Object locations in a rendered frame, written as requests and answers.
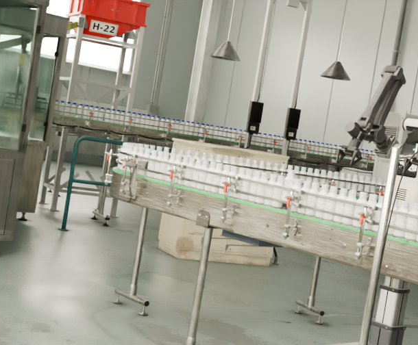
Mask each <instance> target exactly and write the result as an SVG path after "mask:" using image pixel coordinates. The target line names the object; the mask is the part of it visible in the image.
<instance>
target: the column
mask: <svg viewBox="0 0 418 345"><path fill-rule="evenodd" d="M221 5H222V0H204V2H203V6H202V11H201V19H200V24H199V33H198V37H197V46H196V50H195V59H194V63H193V71H192V76H191V81H190V89H189V93H188V102H187V106H186V115H185V119H184V124H186V121H190V123H189V125H191V122H195V123H194V126H195V125H196V123H199V126H201V124H202V123H203V121H204V112H205V108H206V100H207V95H208V87H209V82H210V74H211V69H212V61H213V57H210V55H211V54H212V53H213V52H214V48H215V44H216V39H217V31H218V26H219V18H220V13H221Z"/></svg>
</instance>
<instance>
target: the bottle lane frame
mask: <svg viewBox="0 0 418 345"><path fill-rule="evenodd" d="M136 181H137V182H138V185H137V188H140V189H137V190H136V198H135V199H130V198H127V203H128V201H129V200H130V202H129V203H131V204H134V205H138V206H141V207H146V208H148V209H152V210H156V211H158V212H162V213H166V214H170V215H172V216H177V217H180V218H184V219H187V220H191V221H194V222H196V220H197V212H198V211H199V210H200V209H201V210H204V211H207V212H209V213H210V220H209V226H211V227H216V228H218V229H222V230H226V231H230V232H232V233H237V234H240V235H244V236H247V237H250V238H254V239H257V240H261V241H264V242H268V243H272V244H276V245H278V246H283V247H286V248H290V249H293V250H296V251H300V252H303V253H307V254H310V255H314V256H317V257H322V258H324V259H329V260H332V261H336V262H338V263H342V264H346V265H348V266H353V267H356V268H360V269H363V270H367V271H370V272H371V267H372V262H373V255H374V251H375V246H376V238H377V233H374V232H371V231H365V230H364V231H363V236H362V243H363V244H367V240H368V238H371V244H369V245H367V246H364V247H363V248H362V253H366V248H367V247H369V248H370V249H369V254H366V255H363V256H362V257H361V258H359V259H356V256H355V253H356V251H357V243H358V239H359V235H360V229H357V228H354V227H349V226H346V225H340V224H337V223H334V222H329V221H326V220H320V219H317V218H312V217H309V216H304V215H300V214H295V213H292V212H291V215H290V219H289V224H290V225H294V224H295V219H296V220H298V223H297V226H294V227H291V228H290V229H289V234H293V228H296V229H297V230H296V234H295V235H290V236H289V237H288V238H287V239H286V240H283V236H282V235H283V233H284V225H285V224H286V216H287V211H284V210H281V209H275V208H272V207H267V206H264V205H259V204H255V203H250V202H247V201H242V200H238V199H233V198H230V197H228V201H227V206H226V208H227V209H232V204H235V207H234V209H233V210H232V211H228V212H227V215H226V217H227V218H229V217H230V215H231V212H234V215H233V218H231V219H227V220H226V221H224V222H221V217H222V213H223V212H222V209H223V205H224V200H225V197H224V196H221V195H218V194H213V193H209V192H204V191H201V190H196V189H193V188H187V187H184V186H179V185H176V184H173V192H172V194H173V195H176V196H174V197H173V200H172V203H176V200H177V198H179V203H177V204H172V206H170V207H167V202H168V200H169V198H168V195H169V192H170V187H171V183H167V182H164V181H159V180H156V179H151V178H147V177H142V176H139V175H137V176H136ZM178 190H180V195H179V196H177V193H178ZM380 274H382V275H384V276H388V277H392V278H394V279H399V280H402V281H406V282H409V283H413V284H416V285H418V243H416V242H411V241H408V240H403V239H399V238H394V237H391V236H387V238H386V244H385V248H384V254H383V258H382V265H381V269H380Z"/></svg>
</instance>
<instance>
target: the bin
mask: <svg viewBox="0 0 418 345"><path fill-rule="evenodd" d="M222 236H225V237H227V238H212V239H228V240H238V241H241V242H246V243H248V244H253V245H237V244H226V245H225V250H224V253H225V252H226V250H227V249H228V247H229V246H268V247H283V246H278V245H276V244H272V243H268V242H264V241H261V240H257V239H254V238H250V237H247V236H244V235H240V234H237V233H232V232H230V231H226V230H223V231H222Z"/></svg>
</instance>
